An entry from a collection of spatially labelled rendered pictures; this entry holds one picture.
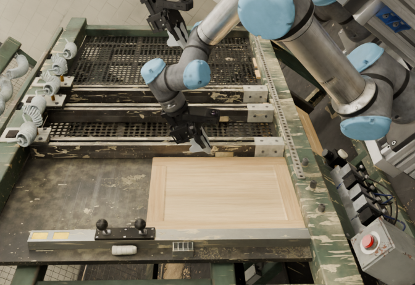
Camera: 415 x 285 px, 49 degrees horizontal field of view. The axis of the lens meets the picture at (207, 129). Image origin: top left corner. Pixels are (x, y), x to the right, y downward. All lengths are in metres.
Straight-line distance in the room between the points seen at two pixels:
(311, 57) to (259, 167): 0.97
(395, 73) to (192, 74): 0.53
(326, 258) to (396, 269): 0.24
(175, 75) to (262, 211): 0.70
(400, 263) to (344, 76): 0.58
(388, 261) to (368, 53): 0.57
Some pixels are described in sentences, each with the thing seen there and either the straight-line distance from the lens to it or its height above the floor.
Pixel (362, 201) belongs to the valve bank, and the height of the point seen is 0.76.
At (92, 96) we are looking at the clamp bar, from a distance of 2.41.
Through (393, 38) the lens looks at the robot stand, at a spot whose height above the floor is 1.12.
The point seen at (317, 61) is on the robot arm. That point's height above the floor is 1.44.
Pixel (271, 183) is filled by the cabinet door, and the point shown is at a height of 0.96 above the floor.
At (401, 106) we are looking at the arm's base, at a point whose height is 1.10.
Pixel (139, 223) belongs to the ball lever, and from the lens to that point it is 1.48.
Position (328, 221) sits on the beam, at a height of 0.85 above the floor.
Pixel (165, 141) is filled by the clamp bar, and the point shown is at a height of 1.34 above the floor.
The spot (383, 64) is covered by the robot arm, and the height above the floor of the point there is 1.22.
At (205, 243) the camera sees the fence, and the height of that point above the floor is 1.18.
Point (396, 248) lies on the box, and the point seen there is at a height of 0.92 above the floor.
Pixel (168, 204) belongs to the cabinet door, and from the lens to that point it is 1.74.
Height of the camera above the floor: 1.92
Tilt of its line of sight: 21 degrees down
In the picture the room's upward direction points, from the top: 59 degrees counter-clockwise
